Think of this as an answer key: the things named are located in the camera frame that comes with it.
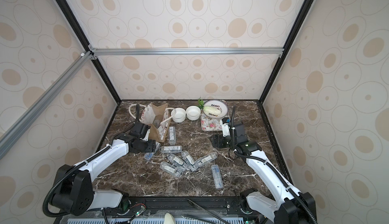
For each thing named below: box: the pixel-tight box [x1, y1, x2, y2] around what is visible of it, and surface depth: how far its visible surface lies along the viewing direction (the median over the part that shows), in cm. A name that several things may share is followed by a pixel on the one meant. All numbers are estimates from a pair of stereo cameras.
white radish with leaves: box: [197, 95, 222, 115], surface depth 112 cm
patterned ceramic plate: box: [203, 99, 229, 119], surface depth 118 cm
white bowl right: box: [185, 105, 202, 121], surface depth 111 cm
